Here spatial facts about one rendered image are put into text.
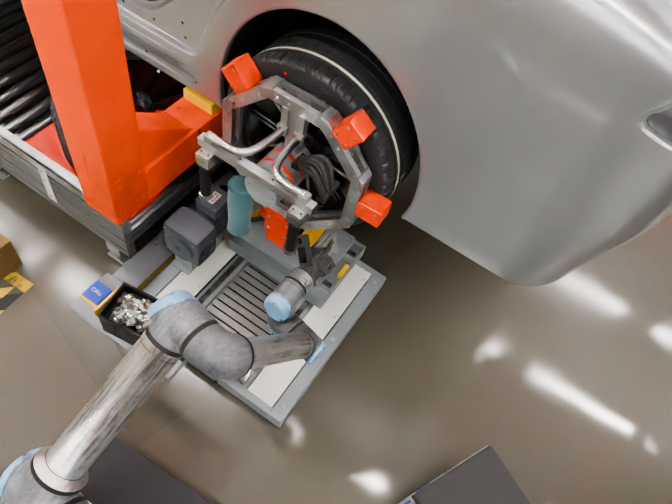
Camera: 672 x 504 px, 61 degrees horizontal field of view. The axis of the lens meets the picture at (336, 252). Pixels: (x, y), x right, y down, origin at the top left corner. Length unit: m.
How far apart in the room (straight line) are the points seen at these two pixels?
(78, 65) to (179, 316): 0.69
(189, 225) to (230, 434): 0.83
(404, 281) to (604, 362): 1.00
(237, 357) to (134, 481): 0.73
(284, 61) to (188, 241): 0.83
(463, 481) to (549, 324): 1.09
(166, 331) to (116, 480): 0.72
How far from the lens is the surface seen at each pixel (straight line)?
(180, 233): 2.26
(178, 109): 2.30
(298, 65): 1.75
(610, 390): 2.92
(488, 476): 2.13
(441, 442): 2.47
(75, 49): 1.62
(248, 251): 2.49
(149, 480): 2.00
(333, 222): 1.93
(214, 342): 1.38
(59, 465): 1.65
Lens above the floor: 2.25
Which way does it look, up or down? 55 degrees down
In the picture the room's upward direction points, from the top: 17 degrees clockwise
